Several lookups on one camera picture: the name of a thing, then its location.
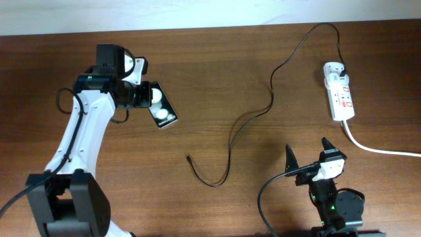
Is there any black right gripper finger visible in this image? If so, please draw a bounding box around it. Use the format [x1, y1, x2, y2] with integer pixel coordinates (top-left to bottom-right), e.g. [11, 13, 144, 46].
[320, 137, 347, 161]
[285, 144, 299, 176]

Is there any black Galaxy smartphone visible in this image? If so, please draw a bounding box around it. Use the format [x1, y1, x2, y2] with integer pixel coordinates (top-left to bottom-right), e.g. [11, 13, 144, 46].
[149, 82, 178, 128]

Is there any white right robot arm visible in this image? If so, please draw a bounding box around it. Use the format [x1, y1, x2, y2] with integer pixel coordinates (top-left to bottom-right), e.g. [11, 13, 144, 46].
[285, 138, 365, 236]

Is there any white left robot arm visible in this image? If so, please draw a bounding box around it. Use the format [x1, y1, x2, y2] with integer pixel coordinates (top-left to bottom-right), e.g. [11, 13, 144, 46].
[26, 44, 152, 236]

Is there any white USB charger plug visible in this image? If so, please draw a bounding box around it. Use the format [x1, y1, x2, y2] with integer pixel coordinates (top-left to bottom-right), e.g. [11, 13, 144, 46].
[323, 62, 349, 89]

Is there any white power strip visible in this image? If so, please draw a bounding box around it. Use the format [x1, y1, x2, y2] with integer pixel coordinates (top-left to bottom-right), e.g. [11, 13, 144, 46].
[324, 74, 355, 121]

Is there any white power strip cord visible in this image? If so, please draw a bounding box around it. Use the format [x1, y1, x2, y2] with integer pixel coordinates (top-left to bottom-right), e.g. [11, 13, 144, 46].
[341, 119, 421, 158]

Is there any black USB charging cable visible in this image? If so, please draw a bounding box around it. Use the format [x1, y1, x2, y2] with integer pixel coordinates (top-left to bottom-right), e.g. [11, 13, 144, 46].
[186, 22, 347, 188]

